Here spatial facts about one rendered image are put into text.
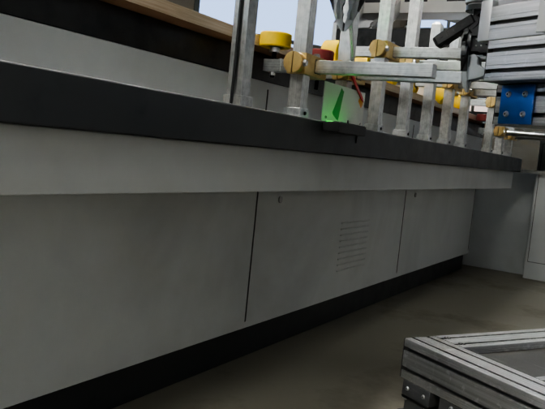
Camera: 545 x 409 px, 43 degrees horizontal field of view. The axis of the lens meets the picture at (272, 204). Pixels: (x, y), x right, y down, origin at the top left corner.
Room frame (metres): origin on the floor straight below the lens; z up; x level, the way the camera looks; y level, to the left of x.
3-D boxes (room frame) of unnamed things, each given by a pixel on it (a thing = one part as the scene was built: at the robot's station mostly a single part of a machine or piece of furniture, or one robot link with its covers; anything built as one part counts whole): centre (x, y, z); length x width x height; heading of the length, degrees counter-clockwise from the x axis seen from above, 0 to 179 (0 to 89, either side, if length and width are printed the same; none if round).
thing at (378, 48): (2.11, -0.29, 0.95); 0.13 x 0.06 x 0.05; 150
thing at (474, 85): (2.75, -0.73, 0.95); 0.50 x 0.04 x 0.04; 60
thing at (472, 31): (1.74, -0.47, 0.96); 0.09 x 0.08 x 0.12; 60
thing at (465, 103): (2.96, -0.78, 0.89); 0.03 x 0.03 x 0.48; 60
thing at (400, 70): (1.64, -0.14, 0.82); 0.43 x 0.03 x 0.04; 60
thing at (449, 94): (2.74, -0.65, 0.89); 0.03 x 0.03 x 0.48; 60
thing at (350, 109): (1.84, -0.17, 0.75); 0.26 x 0.01 x 0.10; 150
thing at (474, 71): (1.73, -0.47, 0.86); 0.06 x 0.03 x 0.09; 60
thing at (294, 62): (1.68, -0.05, 0.83); 0.13 x 0.06 x 0.05; 150
